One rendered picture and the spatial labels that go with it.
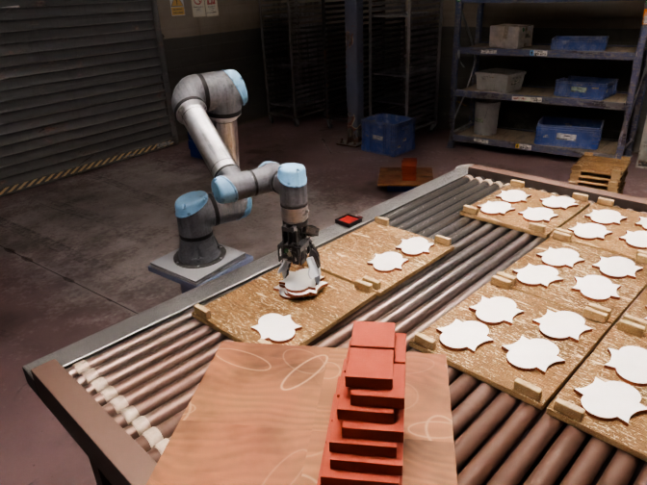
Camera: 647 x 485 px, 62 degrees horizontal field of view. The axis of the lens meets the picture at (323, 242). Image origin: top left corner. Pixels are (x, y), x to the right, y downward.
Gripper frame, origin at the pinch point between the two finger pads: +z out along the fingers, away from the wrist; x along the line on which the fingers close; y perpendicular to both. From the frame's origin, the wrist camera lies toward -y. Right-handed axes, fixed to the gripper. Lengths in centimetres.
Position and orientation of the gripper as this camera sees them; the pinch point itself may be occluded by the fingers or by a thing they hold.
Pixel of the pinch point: (301, 278)
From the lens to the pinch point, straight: 161.9
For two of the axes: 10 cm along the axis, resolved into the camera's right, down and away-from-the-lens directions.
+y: -3.8, 4.1, -8.3
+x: 9.2, 1.3, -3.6
